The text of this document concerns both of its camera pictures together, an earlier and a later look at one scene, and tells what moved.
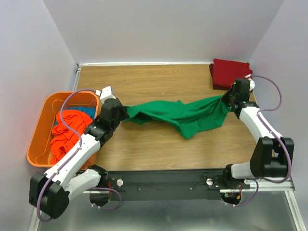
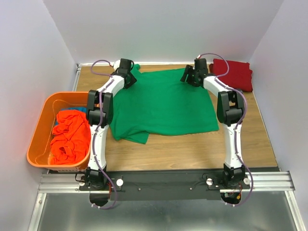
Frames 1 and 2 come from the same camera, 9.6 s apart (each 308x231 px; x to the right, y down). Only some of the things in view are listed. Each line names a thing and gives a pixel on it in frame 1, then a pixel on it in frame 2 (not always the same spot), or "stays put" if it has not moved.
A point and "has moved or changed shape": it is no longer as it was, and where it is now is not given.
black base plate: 173,185 stays put
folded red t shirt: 225,72 stays put
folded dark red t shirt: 224,72 stays put
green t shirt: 190,118 has moved or changed shape
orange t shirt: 63,137 stays put
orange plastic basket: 38,150 stays put
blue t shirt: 90,110 stays put
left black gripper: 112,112 → 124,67
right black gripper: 224,97 → 187,71
